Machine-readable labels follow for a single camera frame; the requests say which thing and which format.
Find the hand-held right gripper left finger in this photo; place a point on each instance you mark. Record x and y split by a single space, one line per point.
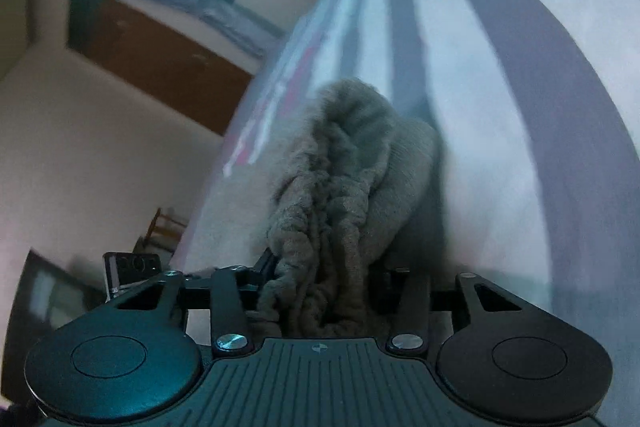
262 267

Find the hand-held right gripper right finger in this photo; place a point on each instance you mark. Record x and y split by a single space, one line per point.
407 292

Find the grey-green towel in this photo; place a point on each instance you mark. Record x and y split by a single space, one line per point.
350 187

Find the wooden chair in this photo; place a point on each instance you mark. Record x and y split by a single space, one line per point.
162 229

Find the black phone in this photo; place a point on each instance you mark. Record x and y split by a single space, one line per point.
130 269

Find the grey white striped bed sheet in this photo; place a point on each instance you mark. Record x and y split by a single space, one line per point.
500 107

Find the dark framed panel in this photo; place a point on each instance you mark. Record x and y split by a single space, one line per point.
50 292

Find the brown wooden cabinet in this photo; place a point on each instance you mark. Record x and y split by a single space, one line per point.
165 62

